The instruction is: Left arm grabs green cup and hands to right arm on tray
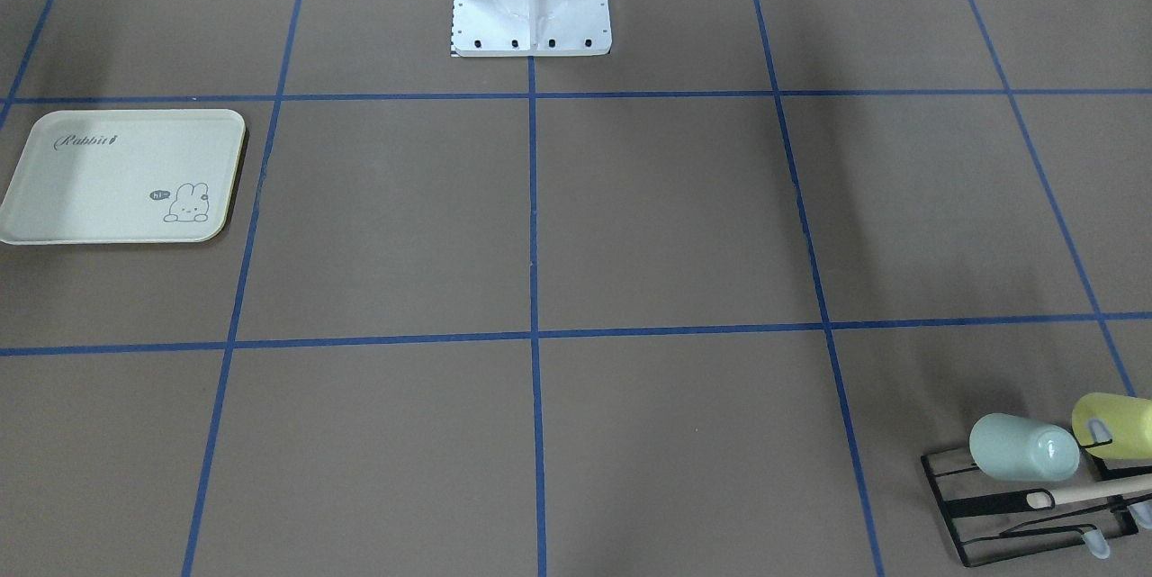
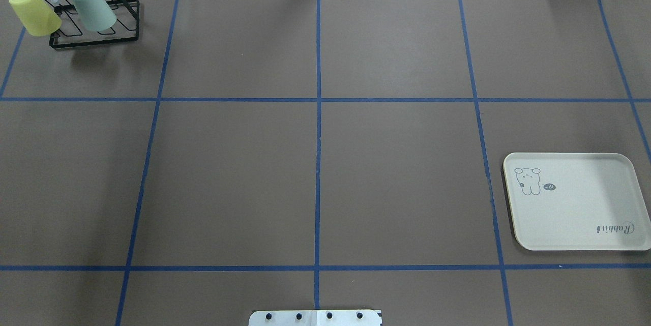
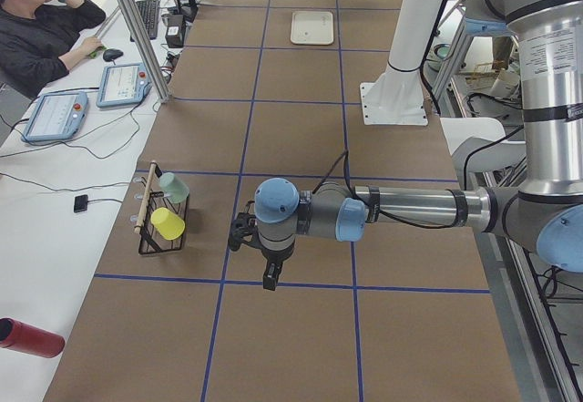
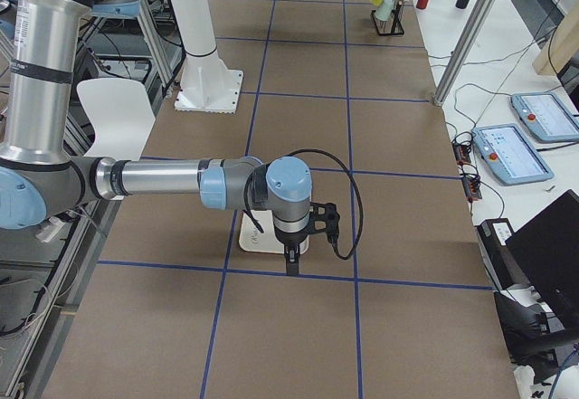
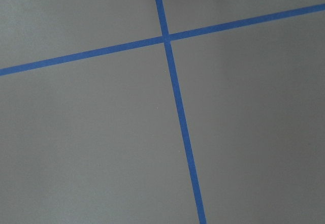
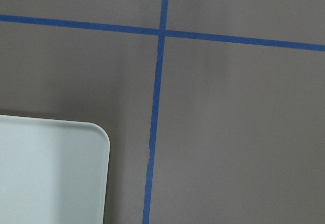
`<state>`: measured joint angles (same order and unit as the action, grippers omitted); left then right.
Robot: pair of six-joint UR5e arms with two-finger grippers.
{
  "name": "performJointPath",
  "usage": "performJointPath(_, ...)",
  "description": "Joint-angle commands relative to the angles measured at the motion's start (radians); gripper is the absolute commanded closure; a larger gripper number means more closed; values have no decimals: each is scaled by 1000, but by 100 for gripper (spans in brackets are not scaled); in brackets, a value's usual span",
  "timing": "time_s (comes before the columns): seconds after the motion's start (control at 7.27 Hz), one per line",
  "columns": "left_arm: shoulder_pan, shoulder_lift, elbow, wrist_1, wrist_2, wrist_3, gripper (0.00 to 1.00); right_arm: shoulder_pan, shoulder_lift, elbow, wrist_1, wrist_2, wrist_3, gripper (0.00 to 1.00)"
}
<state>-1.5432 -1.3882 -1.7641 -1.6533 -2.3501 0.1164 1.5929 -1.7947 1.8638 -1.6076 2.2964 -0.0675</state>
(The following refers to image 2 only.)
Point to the green plastic cup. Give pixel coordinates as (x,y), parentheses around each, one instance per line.
(96,15)

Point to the cream rabbit tray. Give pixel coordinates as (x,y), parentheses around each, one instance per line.
(576,201)

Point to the yellow plastic cup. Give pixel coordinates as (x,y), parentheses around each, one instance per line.
(38,18)

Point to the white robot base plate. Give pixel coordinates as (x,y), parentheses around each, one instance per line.
(317,317)

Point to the black wire cup rack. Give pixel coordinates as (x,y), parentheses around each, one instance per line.
(78,23)

